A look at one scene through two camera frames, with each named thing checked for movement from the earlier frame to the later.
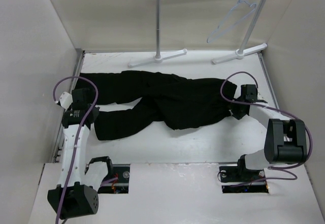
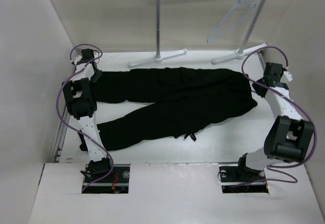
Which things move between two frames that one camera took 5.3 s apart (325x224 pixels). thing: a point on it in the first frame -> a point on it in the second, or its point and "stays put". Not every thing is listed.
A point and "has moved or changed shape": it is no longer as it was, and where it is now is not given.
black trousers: (178, 101) has moved or changed shape
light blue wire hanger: (235, 16) stays put
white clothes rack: (241, 53) stays put
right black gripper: (240, 99) -> (262, 78)
